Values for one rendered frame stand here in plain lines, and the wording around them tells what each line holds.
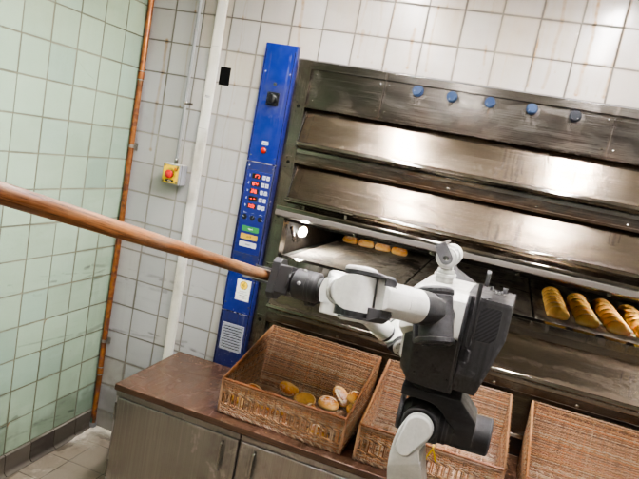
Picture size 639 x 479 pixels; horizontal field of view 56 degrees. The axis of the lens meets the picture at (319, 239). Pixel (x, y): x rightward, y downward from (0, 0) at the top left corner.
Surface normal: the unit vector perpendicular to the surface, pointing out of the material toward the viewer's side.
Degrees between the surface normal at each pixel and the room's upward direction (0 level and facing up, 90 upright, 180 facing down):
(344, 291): 79
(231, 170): 90
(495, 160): 70
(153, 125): 90
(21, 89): 90
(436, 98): 90
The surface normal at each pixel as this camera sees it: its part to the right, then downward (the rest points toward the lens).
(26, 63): 0.93, 0.22
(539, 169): -0.23, -0.25
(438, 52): -0.31, 0.09
